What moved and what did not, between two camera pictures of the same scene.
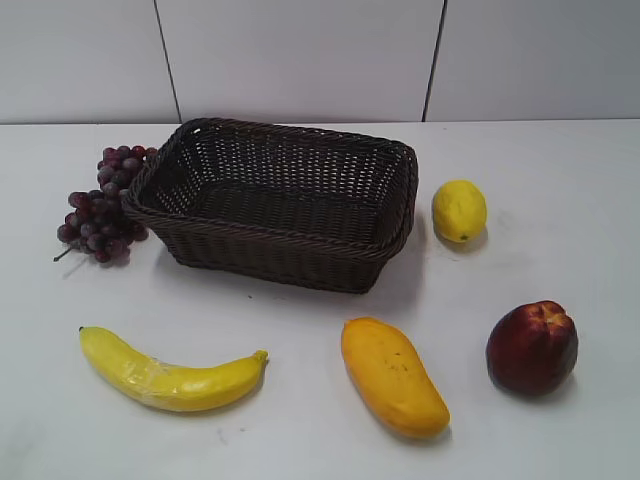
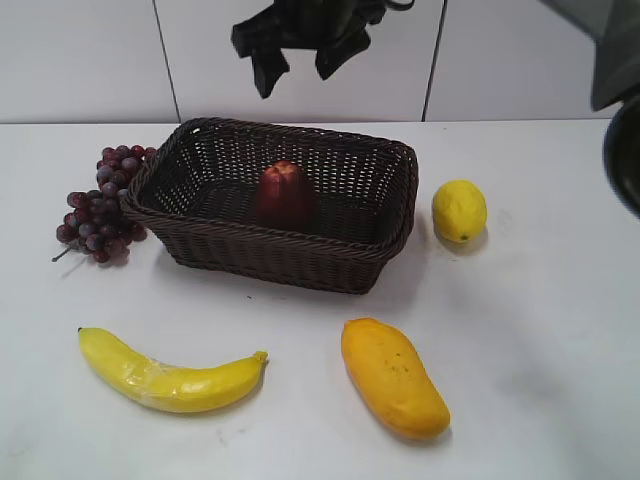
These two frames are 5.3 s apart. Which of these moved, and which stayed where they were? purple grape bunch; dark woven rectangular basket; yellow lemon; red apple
Moved: red apple
Stayed: purple grape bunch; dark woven rectangular basket; yellow lemon
